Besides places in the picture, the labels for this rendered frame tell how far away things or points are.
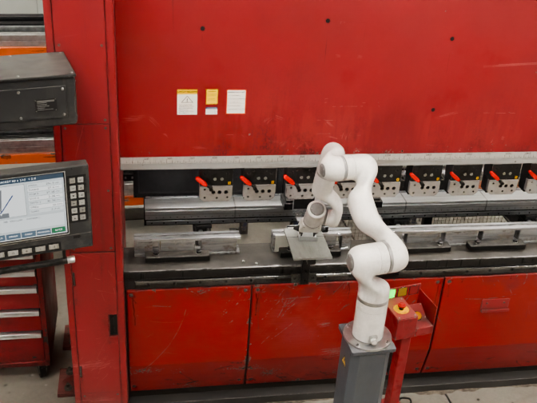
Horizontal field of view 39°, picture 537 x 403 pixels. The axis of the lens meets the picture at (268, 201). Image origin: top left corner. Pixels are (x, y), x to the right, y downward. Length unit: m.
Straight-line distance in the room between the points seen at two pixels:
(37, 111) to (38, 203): 0.36
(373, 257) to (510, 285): 1.45
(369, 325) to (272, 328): 0.98
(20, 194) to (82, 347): 1.04
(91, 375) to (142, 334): 0.30
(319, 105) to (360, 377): 1.18
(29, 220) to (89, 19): 0.78
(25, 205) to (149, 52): 0.81
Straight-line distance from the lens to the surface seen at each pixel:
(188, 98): 3.31
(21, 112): 2.82
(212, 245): 3.68
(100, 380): 3.85
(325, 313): 3.86
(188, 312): 3.74
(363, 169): 2.98
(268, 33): 3.25
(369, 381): 3.13
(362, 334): 3.00
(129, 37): 3.21
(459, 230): 3.96
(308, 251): 3.53
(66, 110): 2.84
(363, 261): 2.78
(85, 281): 3.49
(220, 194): 3.52
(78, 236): 3.05
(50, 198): 2.96
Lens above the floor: 2.89
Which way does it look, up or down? 29 degrees down
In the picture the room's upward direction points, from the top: 4 degrees clockwise
